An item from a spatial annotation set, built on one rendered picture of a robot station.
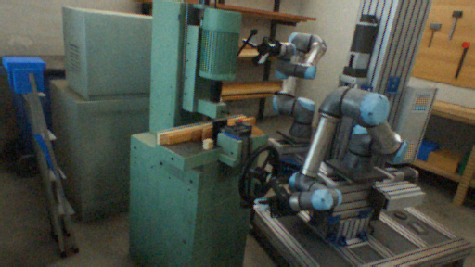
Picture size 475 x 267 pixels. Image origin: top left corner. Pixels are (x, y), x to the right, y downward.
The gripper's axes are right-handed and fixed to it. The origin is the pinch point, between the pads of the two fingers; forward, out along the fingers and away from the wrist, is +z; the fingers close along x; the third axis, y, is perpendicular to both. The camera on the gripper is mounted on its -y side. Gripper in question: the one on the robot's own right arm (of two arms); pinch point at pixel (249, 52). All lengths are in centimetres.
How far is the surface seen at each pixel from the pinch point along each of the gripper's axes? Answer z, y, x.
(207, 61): 20.5, -8.7, -2.3
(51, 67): 26, -139, -116
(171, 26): 23.2, -13.6, -29.5
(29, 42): 20, -168, -171
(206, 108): 15.7, -29.2, 9.9
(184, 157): 43, -29, 32
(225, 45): 16.1, 1.8, -2.1
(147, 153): 34, -66, 10
